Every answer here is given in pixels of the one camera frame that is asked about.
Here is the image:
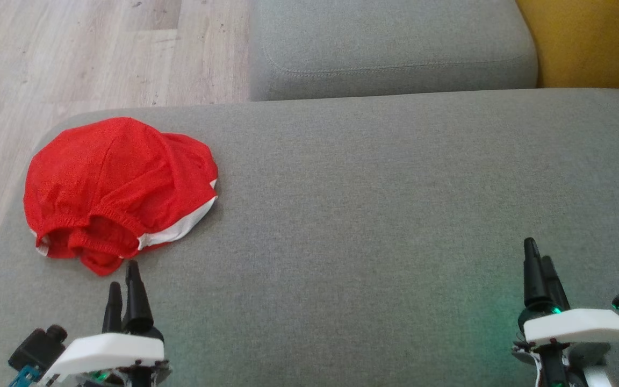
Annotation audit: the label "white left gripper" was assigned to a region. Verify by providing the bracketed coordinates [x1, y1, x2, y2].
[40, 260, 172, 387]

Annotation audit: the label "large grey sofa seat cushion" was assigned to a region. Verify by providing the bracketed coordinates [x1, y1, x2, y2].
[0, 88, 619, 387]

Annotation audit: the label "long grey sofa seat cushion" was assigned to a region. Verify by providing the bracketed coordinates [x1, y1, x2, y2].
[248, 0, 539, 102]

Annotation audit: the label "red white striped garment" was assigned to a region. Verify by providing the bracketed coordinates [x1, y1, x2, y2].
[23, 117, 219, 277]

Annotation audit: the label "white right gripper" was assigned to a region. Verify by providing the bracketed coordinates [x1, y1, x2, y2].
[512, 238, 619, 387]

